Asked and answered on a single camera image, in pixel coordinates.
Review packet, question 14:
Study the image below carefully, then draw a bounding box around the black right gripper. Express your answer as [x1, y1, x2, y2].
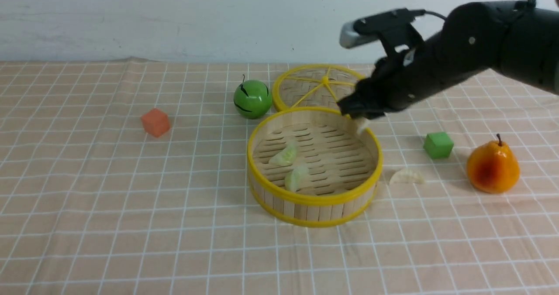
[337, 46, 442, 120]

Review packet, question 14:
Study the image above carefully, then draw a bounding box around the white dumpling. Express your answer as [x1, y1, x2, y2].
[355, 117, 371, 136]
[389, 168, 425, 185]

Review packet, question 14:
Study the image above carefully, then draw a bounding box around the green dumpling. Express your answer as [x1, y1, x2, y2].
[268, 144, 298, 167]
[284, 165, 309, 193]

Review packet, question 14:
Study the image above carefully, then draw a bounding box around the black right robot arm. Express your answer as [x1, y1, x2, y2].
[337, 1, 559, 120]

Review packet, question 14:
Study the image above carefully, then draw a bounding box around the bamboo steamer lid yellow rim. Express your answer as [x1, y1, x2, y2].
[272, 64, 364, 112]

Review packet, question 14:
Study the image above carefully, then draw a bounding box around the bamboo steamer tray yellow rim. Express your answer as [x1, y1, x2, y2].
[246, 106, 384, 227]

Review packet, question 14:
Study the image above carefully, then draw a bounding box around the green foam cube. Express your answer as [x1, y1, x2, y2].
[423, 131, 455, 160]

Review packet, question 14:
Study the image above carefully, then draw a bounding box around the orange yellow toy pear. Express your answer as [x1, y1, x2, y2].
[466, 133, 521, 194]

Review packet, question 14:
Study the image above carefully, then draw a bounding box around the green toy apple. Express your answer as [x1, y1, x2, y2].
[233, 74, 273, 119]

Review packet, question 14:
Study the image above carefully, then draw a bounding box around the orange foam cube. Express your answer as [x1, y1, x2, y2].
[140, 108, 171, 138]

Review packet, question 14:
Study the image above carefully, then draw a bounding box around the peach checkered tablecloth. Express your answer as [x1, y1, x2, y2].
[0, 58, 558, 295]

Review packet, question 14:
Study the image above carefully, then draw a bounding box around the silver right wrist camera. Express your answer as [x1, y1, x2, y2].
[340, 8, 426, 60]

